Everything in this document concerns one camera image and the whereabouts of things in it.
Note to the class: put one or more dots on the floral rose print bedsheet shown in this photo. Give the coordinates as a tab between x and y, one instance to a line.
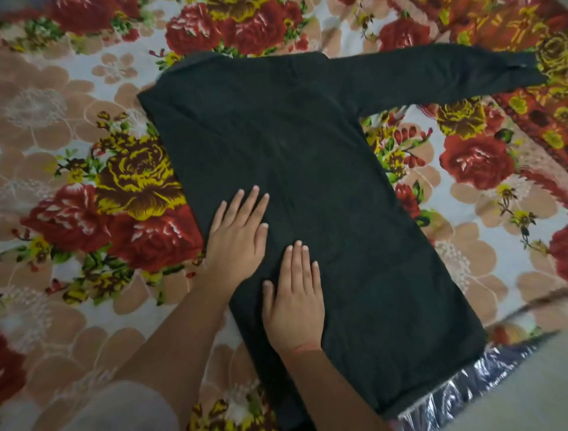
66	111

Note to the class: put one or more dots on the person's right little finger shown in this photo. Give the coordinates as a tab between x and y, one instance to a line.
316	279

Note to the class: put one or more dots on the red thread wrist band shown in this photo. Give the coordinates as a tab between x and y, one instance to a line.
306	348

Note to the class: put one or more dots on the clear plastic bag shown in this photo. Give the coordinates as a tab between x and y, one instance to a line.
466	384

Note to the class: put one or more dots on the person's left little finger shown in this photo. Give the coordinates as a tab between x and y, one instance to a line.
218	217

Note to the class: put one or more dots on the red yellow floral blanket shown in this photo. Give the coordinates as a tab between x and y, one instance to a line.
510	26

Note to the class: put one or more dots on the person's left hand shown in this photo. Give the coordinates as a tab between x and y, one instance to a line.
235	253

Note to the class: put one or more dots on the person's left forearm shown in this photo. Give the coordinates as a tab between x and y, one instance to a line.
177	346

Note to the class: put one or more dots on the person's left middle finger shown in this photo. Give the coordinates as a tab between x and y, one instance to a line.
248	204

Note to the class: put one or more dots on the person's right middle finger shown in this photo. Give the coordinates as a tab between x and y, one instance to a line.
297	265

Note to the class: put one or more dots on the person's right hand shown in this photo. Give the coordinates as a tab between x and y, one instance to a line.
295	317

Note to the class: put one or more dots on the person's left thumb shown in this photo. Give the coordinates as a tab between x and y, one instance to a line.
262	242

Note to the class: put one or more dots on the person's right thumb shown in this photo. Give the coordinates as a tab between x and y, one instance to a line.
268	299

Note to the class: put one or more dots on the person's right forearm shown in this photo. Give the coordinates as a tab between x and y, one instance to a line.
330	395

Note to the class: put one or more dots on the dark green knit sweater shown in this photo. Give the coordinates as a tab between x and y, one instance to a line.
319	168

